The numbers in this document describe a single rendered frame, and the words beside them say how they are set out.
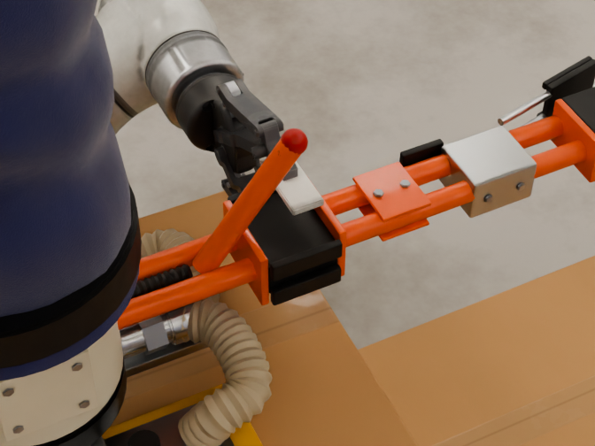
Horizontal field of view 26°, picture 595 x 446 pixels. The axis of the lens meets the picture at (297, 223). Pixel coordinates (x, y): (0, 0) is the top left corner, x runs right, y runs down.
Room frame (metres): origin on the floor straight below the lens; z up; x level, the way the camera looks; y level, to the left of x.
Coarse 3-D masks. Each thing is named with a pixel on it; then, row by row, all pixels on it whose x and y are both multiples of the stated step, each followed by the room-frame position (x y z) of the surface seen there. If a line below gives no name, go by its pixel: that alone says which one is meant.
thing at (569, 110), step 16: (576, 96) 0.96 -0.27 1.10; (592, 96) 0.96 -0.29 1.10; (560, 112) 0.94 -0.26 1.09; (576, 112) 0.93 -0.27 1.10; (592, 112) 0.93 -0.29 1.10; (576, 128) 0.92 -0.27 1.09; (592, 128) 0.91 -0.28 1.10; (560, 144) 0.93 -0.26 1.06; (592, 144) 0.89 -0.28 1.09; (592, 160) 0.89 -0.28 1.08; (592, 176) 0.89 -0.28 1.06
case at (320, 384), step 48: (240, 288) 0.84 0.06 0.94; (288, 336) 0.78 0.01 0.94; (336, 336) 0.78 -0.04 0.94; (144, 384) 0.72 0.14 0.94; (192, 384) 0.72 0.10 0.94; (288, 384) 0.72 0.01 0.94; (336, 384) 0.72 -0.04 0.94; (288, 432) 0.67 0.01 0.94; (336, 432) 0.67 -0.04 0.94; (384, 432) 0.67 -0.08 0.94
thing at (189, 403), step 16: (192, 400) 0.69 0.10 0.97; (144, 416) 0.67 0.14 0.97; (160, 416) 0.67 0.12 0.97; (176, 416) 0.67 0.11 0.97; (112, 432) 0.66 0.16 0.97; (128, 432) 0.65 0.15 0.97; (144, 432) 0.63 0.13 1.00; (160, 432) 0.65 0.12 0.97; (176, 432) 0.65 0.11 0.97; (240, 432) 0.66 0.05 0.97
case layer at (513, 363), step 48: (528, 288) 1.18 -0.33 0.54; (576, 288) 1.18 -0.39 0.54; (432, 336) 1.10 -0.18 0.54; (480, 336) 1.10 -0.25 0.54; (528, 336) 1.10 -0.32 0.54; (576, 336) 1.10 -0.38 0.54; (384, 384) 1.02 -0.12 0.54; (432, 384) 1.02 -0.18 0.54; (480, 384) 1.02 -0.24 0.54; (528, 384) 1.02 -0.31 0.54; (576, 384) 1.02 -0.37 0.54; (432, 432) 0.94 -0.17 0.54; (480, 432) 0.94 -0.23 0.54; (528, 432) 0.94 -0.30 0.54; (576, 432) 0.94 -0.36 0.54
